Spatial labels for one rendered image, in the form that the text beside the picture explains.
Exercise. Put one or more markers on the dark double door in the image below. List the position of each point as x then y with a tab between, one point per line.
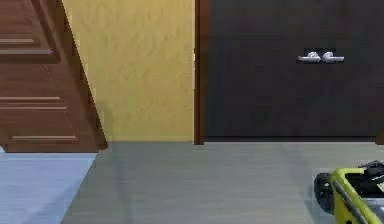
266	93

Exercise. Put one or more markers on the brown panelled wooden door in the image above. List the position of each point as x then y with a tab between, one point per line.
36	83

